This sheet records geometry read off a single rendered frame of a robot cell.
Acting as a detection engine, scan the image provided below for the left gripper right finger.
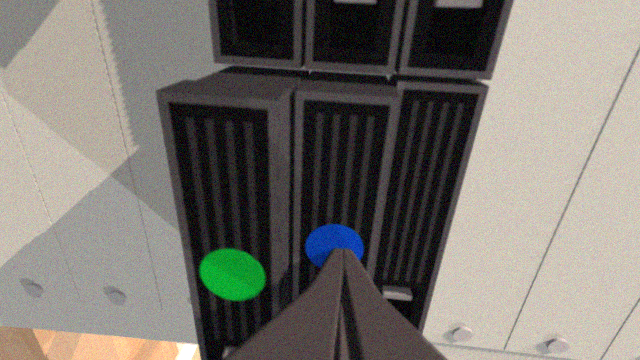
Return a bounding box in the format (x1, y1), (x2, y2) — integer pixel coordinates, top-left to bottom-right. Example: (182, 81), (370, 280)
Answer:
(336, 248), (448, 360)

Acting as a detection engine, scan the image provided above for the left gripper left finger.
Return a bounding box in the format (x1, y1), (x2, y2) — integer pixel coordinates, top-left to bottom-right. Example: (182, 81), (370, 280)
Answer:
(223, 248), (343, 360)

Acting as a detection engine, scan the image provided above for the grey open box frame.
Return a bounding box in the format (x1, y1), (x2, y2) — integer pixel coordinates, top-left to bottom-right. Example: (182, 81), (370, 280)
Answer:
(0, 0), (640, 360)

